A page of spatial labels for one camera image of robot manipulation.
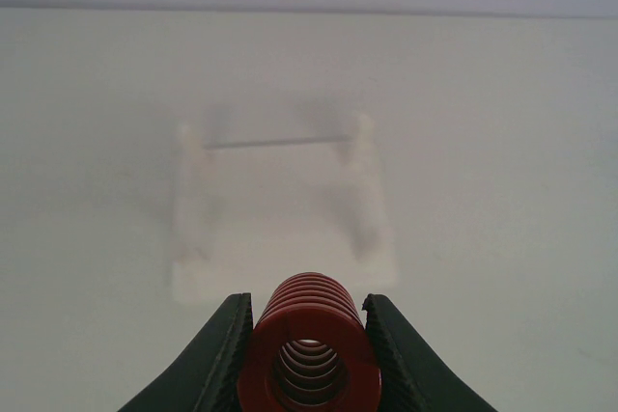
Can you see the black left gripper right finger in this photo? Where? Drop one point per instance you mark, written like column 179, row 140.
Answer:
column 413, row 377

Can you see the white four-peg fixture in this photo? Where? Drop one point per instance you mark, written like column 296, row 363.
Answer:
column 248, row 215

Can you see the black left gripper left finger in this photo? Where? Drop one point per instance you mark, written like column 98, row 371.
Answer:
column 204, row 376

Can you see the red large spring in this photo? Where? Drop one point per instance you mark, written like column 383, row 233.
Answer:
column 309, row 352

